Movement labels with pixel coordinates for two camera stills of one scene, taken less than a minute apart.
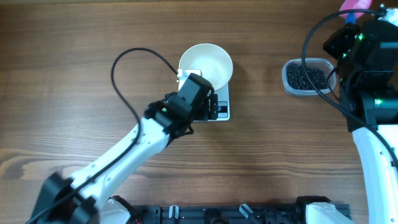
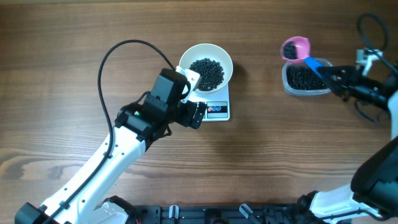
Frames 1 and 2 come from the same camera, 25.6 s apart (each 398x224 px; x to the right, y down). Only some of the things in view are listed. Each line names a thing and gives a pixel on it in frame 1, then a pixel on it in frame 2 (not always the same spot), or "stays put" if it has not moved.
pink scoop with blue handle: [351, 18] to [296, 49]
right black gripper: [337, 43] to [347, 82]
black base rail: [219, 214] stays put
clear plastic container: [295, 83] stays put
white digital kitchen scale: [223, 105] stays put
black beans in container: [297, 78] stays put
